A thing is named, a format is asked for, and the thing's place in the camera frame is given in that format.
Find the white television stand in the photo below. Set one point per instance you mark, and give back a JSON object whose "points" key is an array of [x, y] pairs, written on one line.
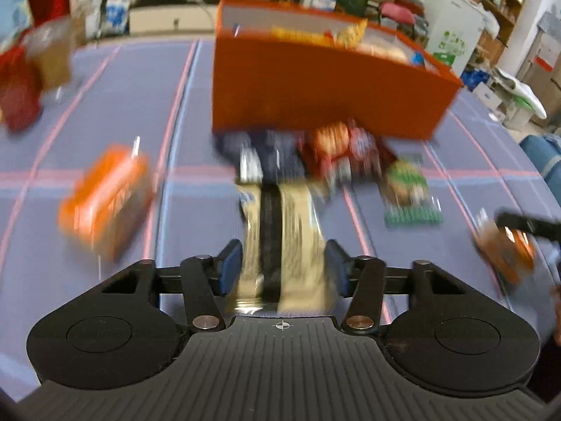
{"points": [[171, 17]]}

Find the blue white bags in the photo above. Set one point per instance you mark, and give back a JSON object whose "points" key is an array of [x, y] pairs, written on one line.
{"points": [[107, 11]]}

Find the red orange snack packet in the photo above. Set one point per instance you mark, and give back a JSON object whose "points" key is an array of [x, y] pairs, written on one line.
{"points": [[328, 144]]}

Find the blue fabric seat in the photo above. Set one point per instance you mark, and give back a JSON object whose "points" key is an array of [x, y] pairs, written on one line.
{"points": [[541, 153]]}

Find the yellow noodle snack packet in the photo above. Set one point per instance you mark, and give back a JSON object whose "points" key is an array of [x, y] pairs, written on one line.
{"points": [[298, 35]]}

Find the dark blue snack packet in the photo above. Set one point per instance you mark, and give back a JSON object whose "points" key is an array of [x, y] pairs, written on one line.
{"points": [[271, 149]]}

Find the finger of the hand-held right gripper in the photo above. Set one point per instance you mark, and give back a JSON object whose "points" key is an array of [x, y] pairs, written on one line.
{"points": [[526, 226]]}

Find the green snack packet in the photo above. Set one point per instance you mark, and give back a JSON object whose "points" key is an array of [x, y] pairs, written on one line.
{"points": [[407, 188]]}

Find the white chest freezer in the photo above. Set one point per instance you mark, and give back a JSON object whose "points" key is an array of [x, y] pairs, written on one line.
{"points": [[447, 17]]}

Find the white pastry bag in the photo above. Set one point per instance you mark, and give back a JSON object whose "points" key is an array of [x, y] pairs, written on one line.
{"points": [[381, 51]]}

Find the red bag at left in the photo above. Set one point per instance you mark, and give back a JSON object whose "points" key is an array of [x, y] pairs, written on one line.
{"points": [[19, 92]]}

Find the orange cardboard box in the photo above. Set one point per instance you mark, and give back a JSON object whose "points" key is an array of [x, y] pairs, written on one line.
{"points": [[307, 87]]}

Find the small red snack packet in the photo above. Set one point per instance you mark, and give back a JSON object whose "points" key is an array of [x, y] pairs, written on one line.
{"points": [[366, 144]]}

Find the red storage box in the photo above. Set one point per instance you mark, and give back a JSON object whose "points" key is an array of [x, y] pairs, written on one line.
{"points": [[48, 2]]}

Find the orange bread packet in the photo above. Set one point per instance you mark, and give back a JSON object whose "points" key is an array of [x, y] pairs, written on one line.
{"points": [[105, 201]]}

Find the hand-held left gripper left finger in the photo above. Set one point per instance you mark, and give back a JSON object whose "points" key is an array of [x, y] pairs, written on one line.
{"points": [[230, 267]]}

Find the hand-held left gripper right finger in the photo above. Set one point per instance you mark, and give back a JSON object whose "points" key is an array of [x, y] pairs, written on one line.
{"points": [[337, 267]]}

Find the red chair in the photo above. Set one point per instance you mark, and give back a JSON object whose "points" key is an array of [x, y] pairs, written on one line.
{"points": [[399, 13]]}

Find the beige black striped snack packet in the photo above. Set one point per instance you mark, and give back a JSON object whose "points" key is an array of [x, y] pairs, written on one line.
{"points": [[298, 228]]}

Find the small orange snack packet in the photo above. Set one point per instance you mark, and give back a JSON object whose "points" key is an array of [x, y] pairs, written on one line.
{"points": [[504, 254]]}

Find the blue cookie packet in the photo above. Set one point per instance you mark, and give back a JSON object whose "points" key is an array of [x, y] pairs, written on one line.
{"points": [[417, 59]]}

